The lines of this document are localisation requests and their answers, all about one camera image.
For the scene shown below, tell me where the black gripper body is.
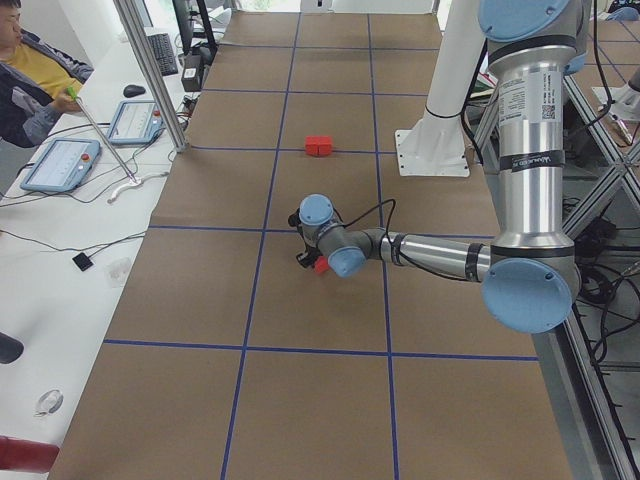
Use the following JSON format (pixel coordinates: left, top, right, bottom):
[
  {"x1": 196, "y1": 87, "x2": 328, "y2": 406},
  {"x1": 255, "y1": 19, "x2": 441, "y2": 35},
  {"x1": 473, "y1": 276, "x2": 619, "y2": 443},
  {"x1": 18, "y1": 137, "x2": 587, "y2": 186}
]
[{"x1": 296, "y1": 241, "x2": 322, "y2": 269}]

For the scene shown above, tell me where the red cube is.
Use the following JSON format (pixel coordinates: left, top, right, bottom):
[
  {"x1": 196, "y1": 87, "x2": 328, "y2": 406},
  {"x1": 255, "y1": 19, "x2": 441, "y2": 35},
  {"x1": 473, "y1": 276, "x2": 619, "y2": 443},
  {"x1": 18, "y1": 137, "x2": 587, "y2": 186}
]
[{"x1": 313, "y1": 256, "x2": 330, "y2": 275}]

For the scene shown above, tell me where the red cube block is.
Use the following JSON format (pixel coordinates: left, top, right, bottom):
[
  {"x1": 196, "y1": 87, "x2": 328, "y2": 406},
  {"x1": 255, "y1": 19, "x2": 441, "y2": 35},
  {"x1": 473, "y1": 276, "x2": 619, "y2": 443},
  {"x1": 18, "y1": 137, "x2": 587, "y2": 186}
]
[
  {"x1": 305, "y1": 136, "x2": 322, "y2": 157},
  {"x1": 316, "y1": 136, "x2": 333, "y2": 157}
]

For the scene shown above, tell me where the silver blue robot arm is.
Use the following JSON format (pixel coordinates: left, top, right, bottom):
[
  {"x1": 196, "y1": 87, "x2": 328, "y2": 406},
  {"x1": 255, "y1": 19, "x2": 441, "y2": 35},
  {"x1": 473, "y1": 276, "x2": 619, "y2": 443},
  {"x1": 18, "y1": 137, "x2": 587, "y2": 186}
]
[{"x1": 288, "y1": 1, "x2": 597, "y2": 334}]

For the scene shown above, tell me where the black power adapter box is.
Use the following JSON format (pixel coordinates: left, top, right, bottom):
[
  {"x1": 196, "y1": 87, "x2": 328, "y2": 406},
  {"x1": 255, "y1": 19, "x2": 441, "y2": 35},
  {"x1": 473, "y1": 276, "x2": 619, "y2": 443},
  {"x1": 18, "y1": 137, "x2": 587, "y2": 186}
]
[{"x1": 181, "y1": 46, "x2": 212, "y2": 93}]

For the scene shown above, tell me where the far teach pendant tablet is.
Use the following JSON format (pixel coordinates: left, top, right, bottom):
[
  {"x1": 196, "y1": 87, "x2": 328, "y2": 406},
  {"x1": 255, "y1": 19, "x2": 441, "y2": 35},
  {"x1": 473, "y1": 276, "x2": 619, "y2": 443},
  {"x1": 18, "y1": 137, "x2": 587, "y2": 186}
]
[{"x1": 107, "y1": 100, "x2": 164, "y2": 146}]

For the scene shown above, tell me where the teach pendant tablet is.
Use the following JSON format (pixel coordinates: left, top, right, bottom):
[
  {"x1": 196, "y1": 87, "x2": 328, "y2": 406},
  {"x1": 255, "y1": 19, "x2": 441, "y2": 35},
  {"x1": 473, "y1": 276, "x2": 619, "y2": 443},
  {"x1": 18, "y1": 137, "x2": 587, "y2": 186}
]
[
  {"x1": 20, "y1": 139, "x2": 102, "y2": 193},
  {"x1": 107, "y1": 100, "x2": 164, "y2": 146}
]

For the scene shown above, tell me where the small black square device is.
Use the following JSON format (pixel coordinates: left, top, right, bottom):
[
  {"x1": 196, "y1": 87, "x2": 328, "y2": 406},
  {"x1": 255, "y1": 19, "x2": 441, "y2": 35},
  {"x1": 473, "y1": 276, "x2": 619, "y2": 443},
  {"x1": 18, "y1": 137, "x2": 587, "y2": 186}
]
[{"x1": 72, "y1": 252, "x2": 94, "y2": 272}]

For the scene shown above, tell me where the black computer mouse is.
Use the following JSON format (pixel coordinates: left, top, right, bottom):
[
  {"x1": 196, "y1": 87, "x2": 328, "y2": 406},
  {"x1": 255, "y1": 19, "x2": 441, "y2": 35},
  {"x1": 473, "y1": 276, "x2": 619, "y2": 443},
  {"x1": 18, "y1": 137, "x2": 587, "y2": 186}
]
[{"x1": 122, "y1": 84, "x2": 146, "y2": 98}]

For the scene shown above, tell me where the black keyboard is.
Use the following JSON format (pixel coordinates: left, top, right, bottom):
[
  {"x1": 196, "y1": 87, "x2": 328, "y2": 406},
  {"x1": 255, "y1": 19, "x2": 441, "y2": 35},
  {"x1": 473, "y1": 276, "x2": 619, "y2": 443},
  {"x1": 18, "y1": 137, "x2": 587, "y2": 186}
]
[{"x1": 147, "y1": 33, "x2": 178, "y2": 76}]

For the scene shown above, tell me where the near teach pendant tablet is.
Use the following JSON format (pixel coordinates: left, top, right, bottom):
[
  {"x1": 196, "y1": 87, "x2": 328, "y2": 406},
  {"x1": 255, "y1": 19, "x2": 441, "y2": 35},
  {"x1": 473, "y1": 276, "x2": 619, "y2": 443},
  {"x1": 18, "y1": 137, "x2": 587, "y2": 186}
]
[{"x1": 20, "y1": 139, "x2": 102, "y2": 193}]

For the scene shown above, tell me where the long metal grabber stick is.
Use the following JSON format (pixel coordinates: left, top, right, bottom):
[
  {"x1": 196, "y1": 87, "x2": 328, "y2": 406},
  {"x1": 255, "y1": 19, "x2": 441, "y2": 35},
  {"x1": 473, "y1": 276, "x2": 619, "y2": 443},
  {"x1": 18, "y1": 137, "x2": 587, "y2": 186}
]
[{"x1": 66, "y1": 86, "x2": 140, "y2": 185}]

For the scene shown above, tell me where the black monitor stand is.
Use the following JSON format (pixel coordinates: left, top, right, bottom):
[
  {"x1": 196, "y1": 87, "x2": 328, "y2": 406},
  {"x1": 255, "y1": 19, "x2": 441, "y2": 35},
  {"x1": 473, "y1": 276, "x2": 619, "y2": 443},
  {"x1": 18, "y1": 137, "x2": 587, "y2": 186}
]
[{"x1": 172, "y1": 0, "x2": 218, "y2": 62}]

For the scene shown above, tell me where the clear tape roll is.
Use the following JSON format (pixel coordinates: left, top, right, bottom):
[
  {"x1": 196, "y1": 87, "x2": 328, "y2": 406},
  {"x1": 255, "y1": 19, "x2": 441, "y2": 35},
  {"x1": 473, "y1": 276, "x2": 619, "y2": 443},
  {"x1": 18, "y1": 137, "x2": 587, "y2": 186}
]
[{"x1": 34, "y1": 389, "x2": 64, "y2": 417}]

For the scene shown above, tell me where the seated person yellow shirt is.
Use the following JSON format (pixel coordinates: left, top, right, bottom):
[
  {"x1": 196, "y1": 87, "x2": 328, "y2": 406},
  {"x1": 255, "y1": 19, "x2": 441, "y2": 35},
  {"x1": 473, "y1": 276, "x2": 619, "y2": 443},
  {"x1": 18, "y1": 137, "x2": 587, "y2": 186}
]
[{"x1": 1, "y1": 1, "x2": 93, "y2": 148}]

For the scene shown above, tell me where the red object at edge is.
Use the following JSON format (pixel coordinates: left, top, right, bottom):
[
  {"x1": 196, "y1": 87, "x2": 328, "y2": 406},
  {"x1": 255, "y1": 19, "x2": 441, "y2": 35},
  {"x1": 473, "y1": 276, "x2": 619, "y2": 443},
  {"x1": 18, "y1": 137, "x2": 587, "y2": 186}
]
[{"x1": 1, "y1": 436, "x2": 60, "y2": 474}]

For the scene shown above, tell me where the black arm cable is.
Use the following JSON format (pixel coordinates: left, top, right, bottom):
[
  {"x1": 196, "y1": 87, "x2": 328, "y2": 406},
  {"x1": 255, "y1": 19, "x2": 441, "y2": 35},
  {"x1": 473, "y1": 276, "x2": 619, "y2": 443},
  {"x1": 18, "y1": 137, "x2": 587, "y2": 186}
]
[{"x1": 332, "y1": 198, "x2": 494, "y2": 281}]

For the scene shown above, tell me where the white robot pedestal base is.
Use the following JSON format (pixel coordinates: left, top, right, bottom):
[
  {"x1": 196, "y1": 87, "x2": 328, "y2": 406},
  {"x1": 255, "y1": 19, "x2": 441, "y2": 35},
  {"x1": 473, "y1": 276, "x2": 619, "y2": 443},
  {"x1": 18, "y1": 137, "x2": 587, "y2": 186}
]
[{"x1": 395, "y1": 0, "x2": 486, "y2": 178}]

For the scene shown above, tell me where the aluminium frame post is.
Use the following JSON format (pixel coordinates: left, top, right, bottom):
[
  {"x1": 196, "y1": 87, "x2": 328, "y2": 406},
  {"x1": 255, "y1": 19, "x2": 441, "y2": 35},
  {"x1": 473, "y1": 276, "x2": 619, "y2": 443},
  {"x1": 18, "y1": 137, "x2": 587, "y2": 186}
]
[{"x1": 113, "y1": 0, "x2": 187, "y2": 153}]

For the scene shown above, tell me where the aluminium side frame rail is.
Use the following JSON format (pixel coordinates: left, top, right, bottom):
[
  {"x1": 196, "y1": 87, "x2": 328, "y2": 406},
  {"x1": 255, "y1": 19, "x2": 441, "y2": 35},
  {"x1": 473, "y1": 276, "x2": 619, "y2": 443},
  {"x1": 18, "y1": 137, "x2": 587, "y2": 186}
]
[{"x1": 472, "y1": 69, "x2": 640, "y2": 480}]

